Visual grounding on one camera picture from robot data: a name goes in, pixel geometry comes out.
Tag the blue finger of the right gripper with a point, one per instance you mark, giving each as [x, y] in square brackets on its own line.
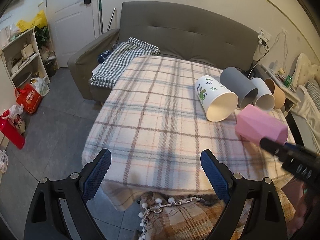
[291, 146]

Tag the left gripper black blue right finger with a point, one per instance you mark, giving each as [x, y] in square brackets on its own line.
[265, 219]

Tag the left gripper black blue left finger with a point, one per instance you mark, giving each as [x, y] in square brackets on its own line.
[45, 219]

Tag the pink faceted cup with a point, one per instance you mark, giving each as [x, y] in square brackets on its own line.
[254, 124]

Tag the brown kraft cup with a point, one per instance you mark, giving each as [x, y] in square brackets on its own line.
[276, 91]

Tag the light grey cup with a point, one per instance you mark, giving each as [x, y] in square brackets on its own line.
[264, 99]

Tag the dark grey cup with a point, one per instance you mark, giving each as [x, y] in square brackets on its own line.
[236, 82]

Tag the white leaf-print cup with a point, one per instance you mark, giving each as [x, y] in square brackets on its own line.
[217, 101]

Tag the person's hand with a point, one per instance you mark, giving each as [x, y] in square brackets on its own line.
[294, 191]

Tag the white nightstand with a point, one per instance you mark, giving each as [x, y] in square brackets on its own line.
[292, 99]

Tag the striped pillow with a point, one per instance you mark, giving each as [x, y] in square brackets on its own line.
[313, 90]

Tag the green bottle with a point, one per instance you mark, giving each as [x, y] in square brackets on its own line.
[288, 81]

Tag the orange plaid blanket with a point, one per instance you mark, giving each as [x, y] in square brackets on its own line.
[179, 217]

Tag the white bed headboard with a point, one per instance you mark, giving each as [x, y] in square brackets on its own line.
[305, 71]

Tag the red cylinder bottle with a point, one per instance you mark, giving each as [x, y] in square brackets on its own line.
[11, 132]

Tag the plaid tablecloth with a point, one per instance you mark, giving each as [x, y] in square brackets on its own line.
[155, 128]

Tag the red gift bag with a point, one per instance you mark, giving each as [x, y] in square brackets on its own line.
[29, 98]

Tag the grey sofa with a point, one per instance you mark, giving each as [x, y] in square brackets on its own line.
[179, 31]

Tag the white plastic bag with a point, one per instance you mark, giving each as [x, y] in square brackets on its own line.
[40, 86]

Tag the green checked cloth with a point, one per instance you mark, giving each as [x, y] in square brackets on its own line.
[114, 66]

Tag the white shelf unit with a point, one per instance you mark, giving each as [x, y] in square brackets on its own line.
[22, 59]

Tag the white kettle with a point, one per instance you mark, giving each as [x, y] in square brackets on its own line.
[5, 35]

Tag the yellow plastic bag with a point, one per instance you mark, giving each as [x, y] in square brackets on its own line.
[39, 21]

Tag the white door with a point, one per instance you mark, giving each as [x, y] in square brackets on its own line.
[72, 25]

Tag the green broom handle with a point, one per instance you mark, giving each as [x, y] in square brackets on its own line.
[101, 16]

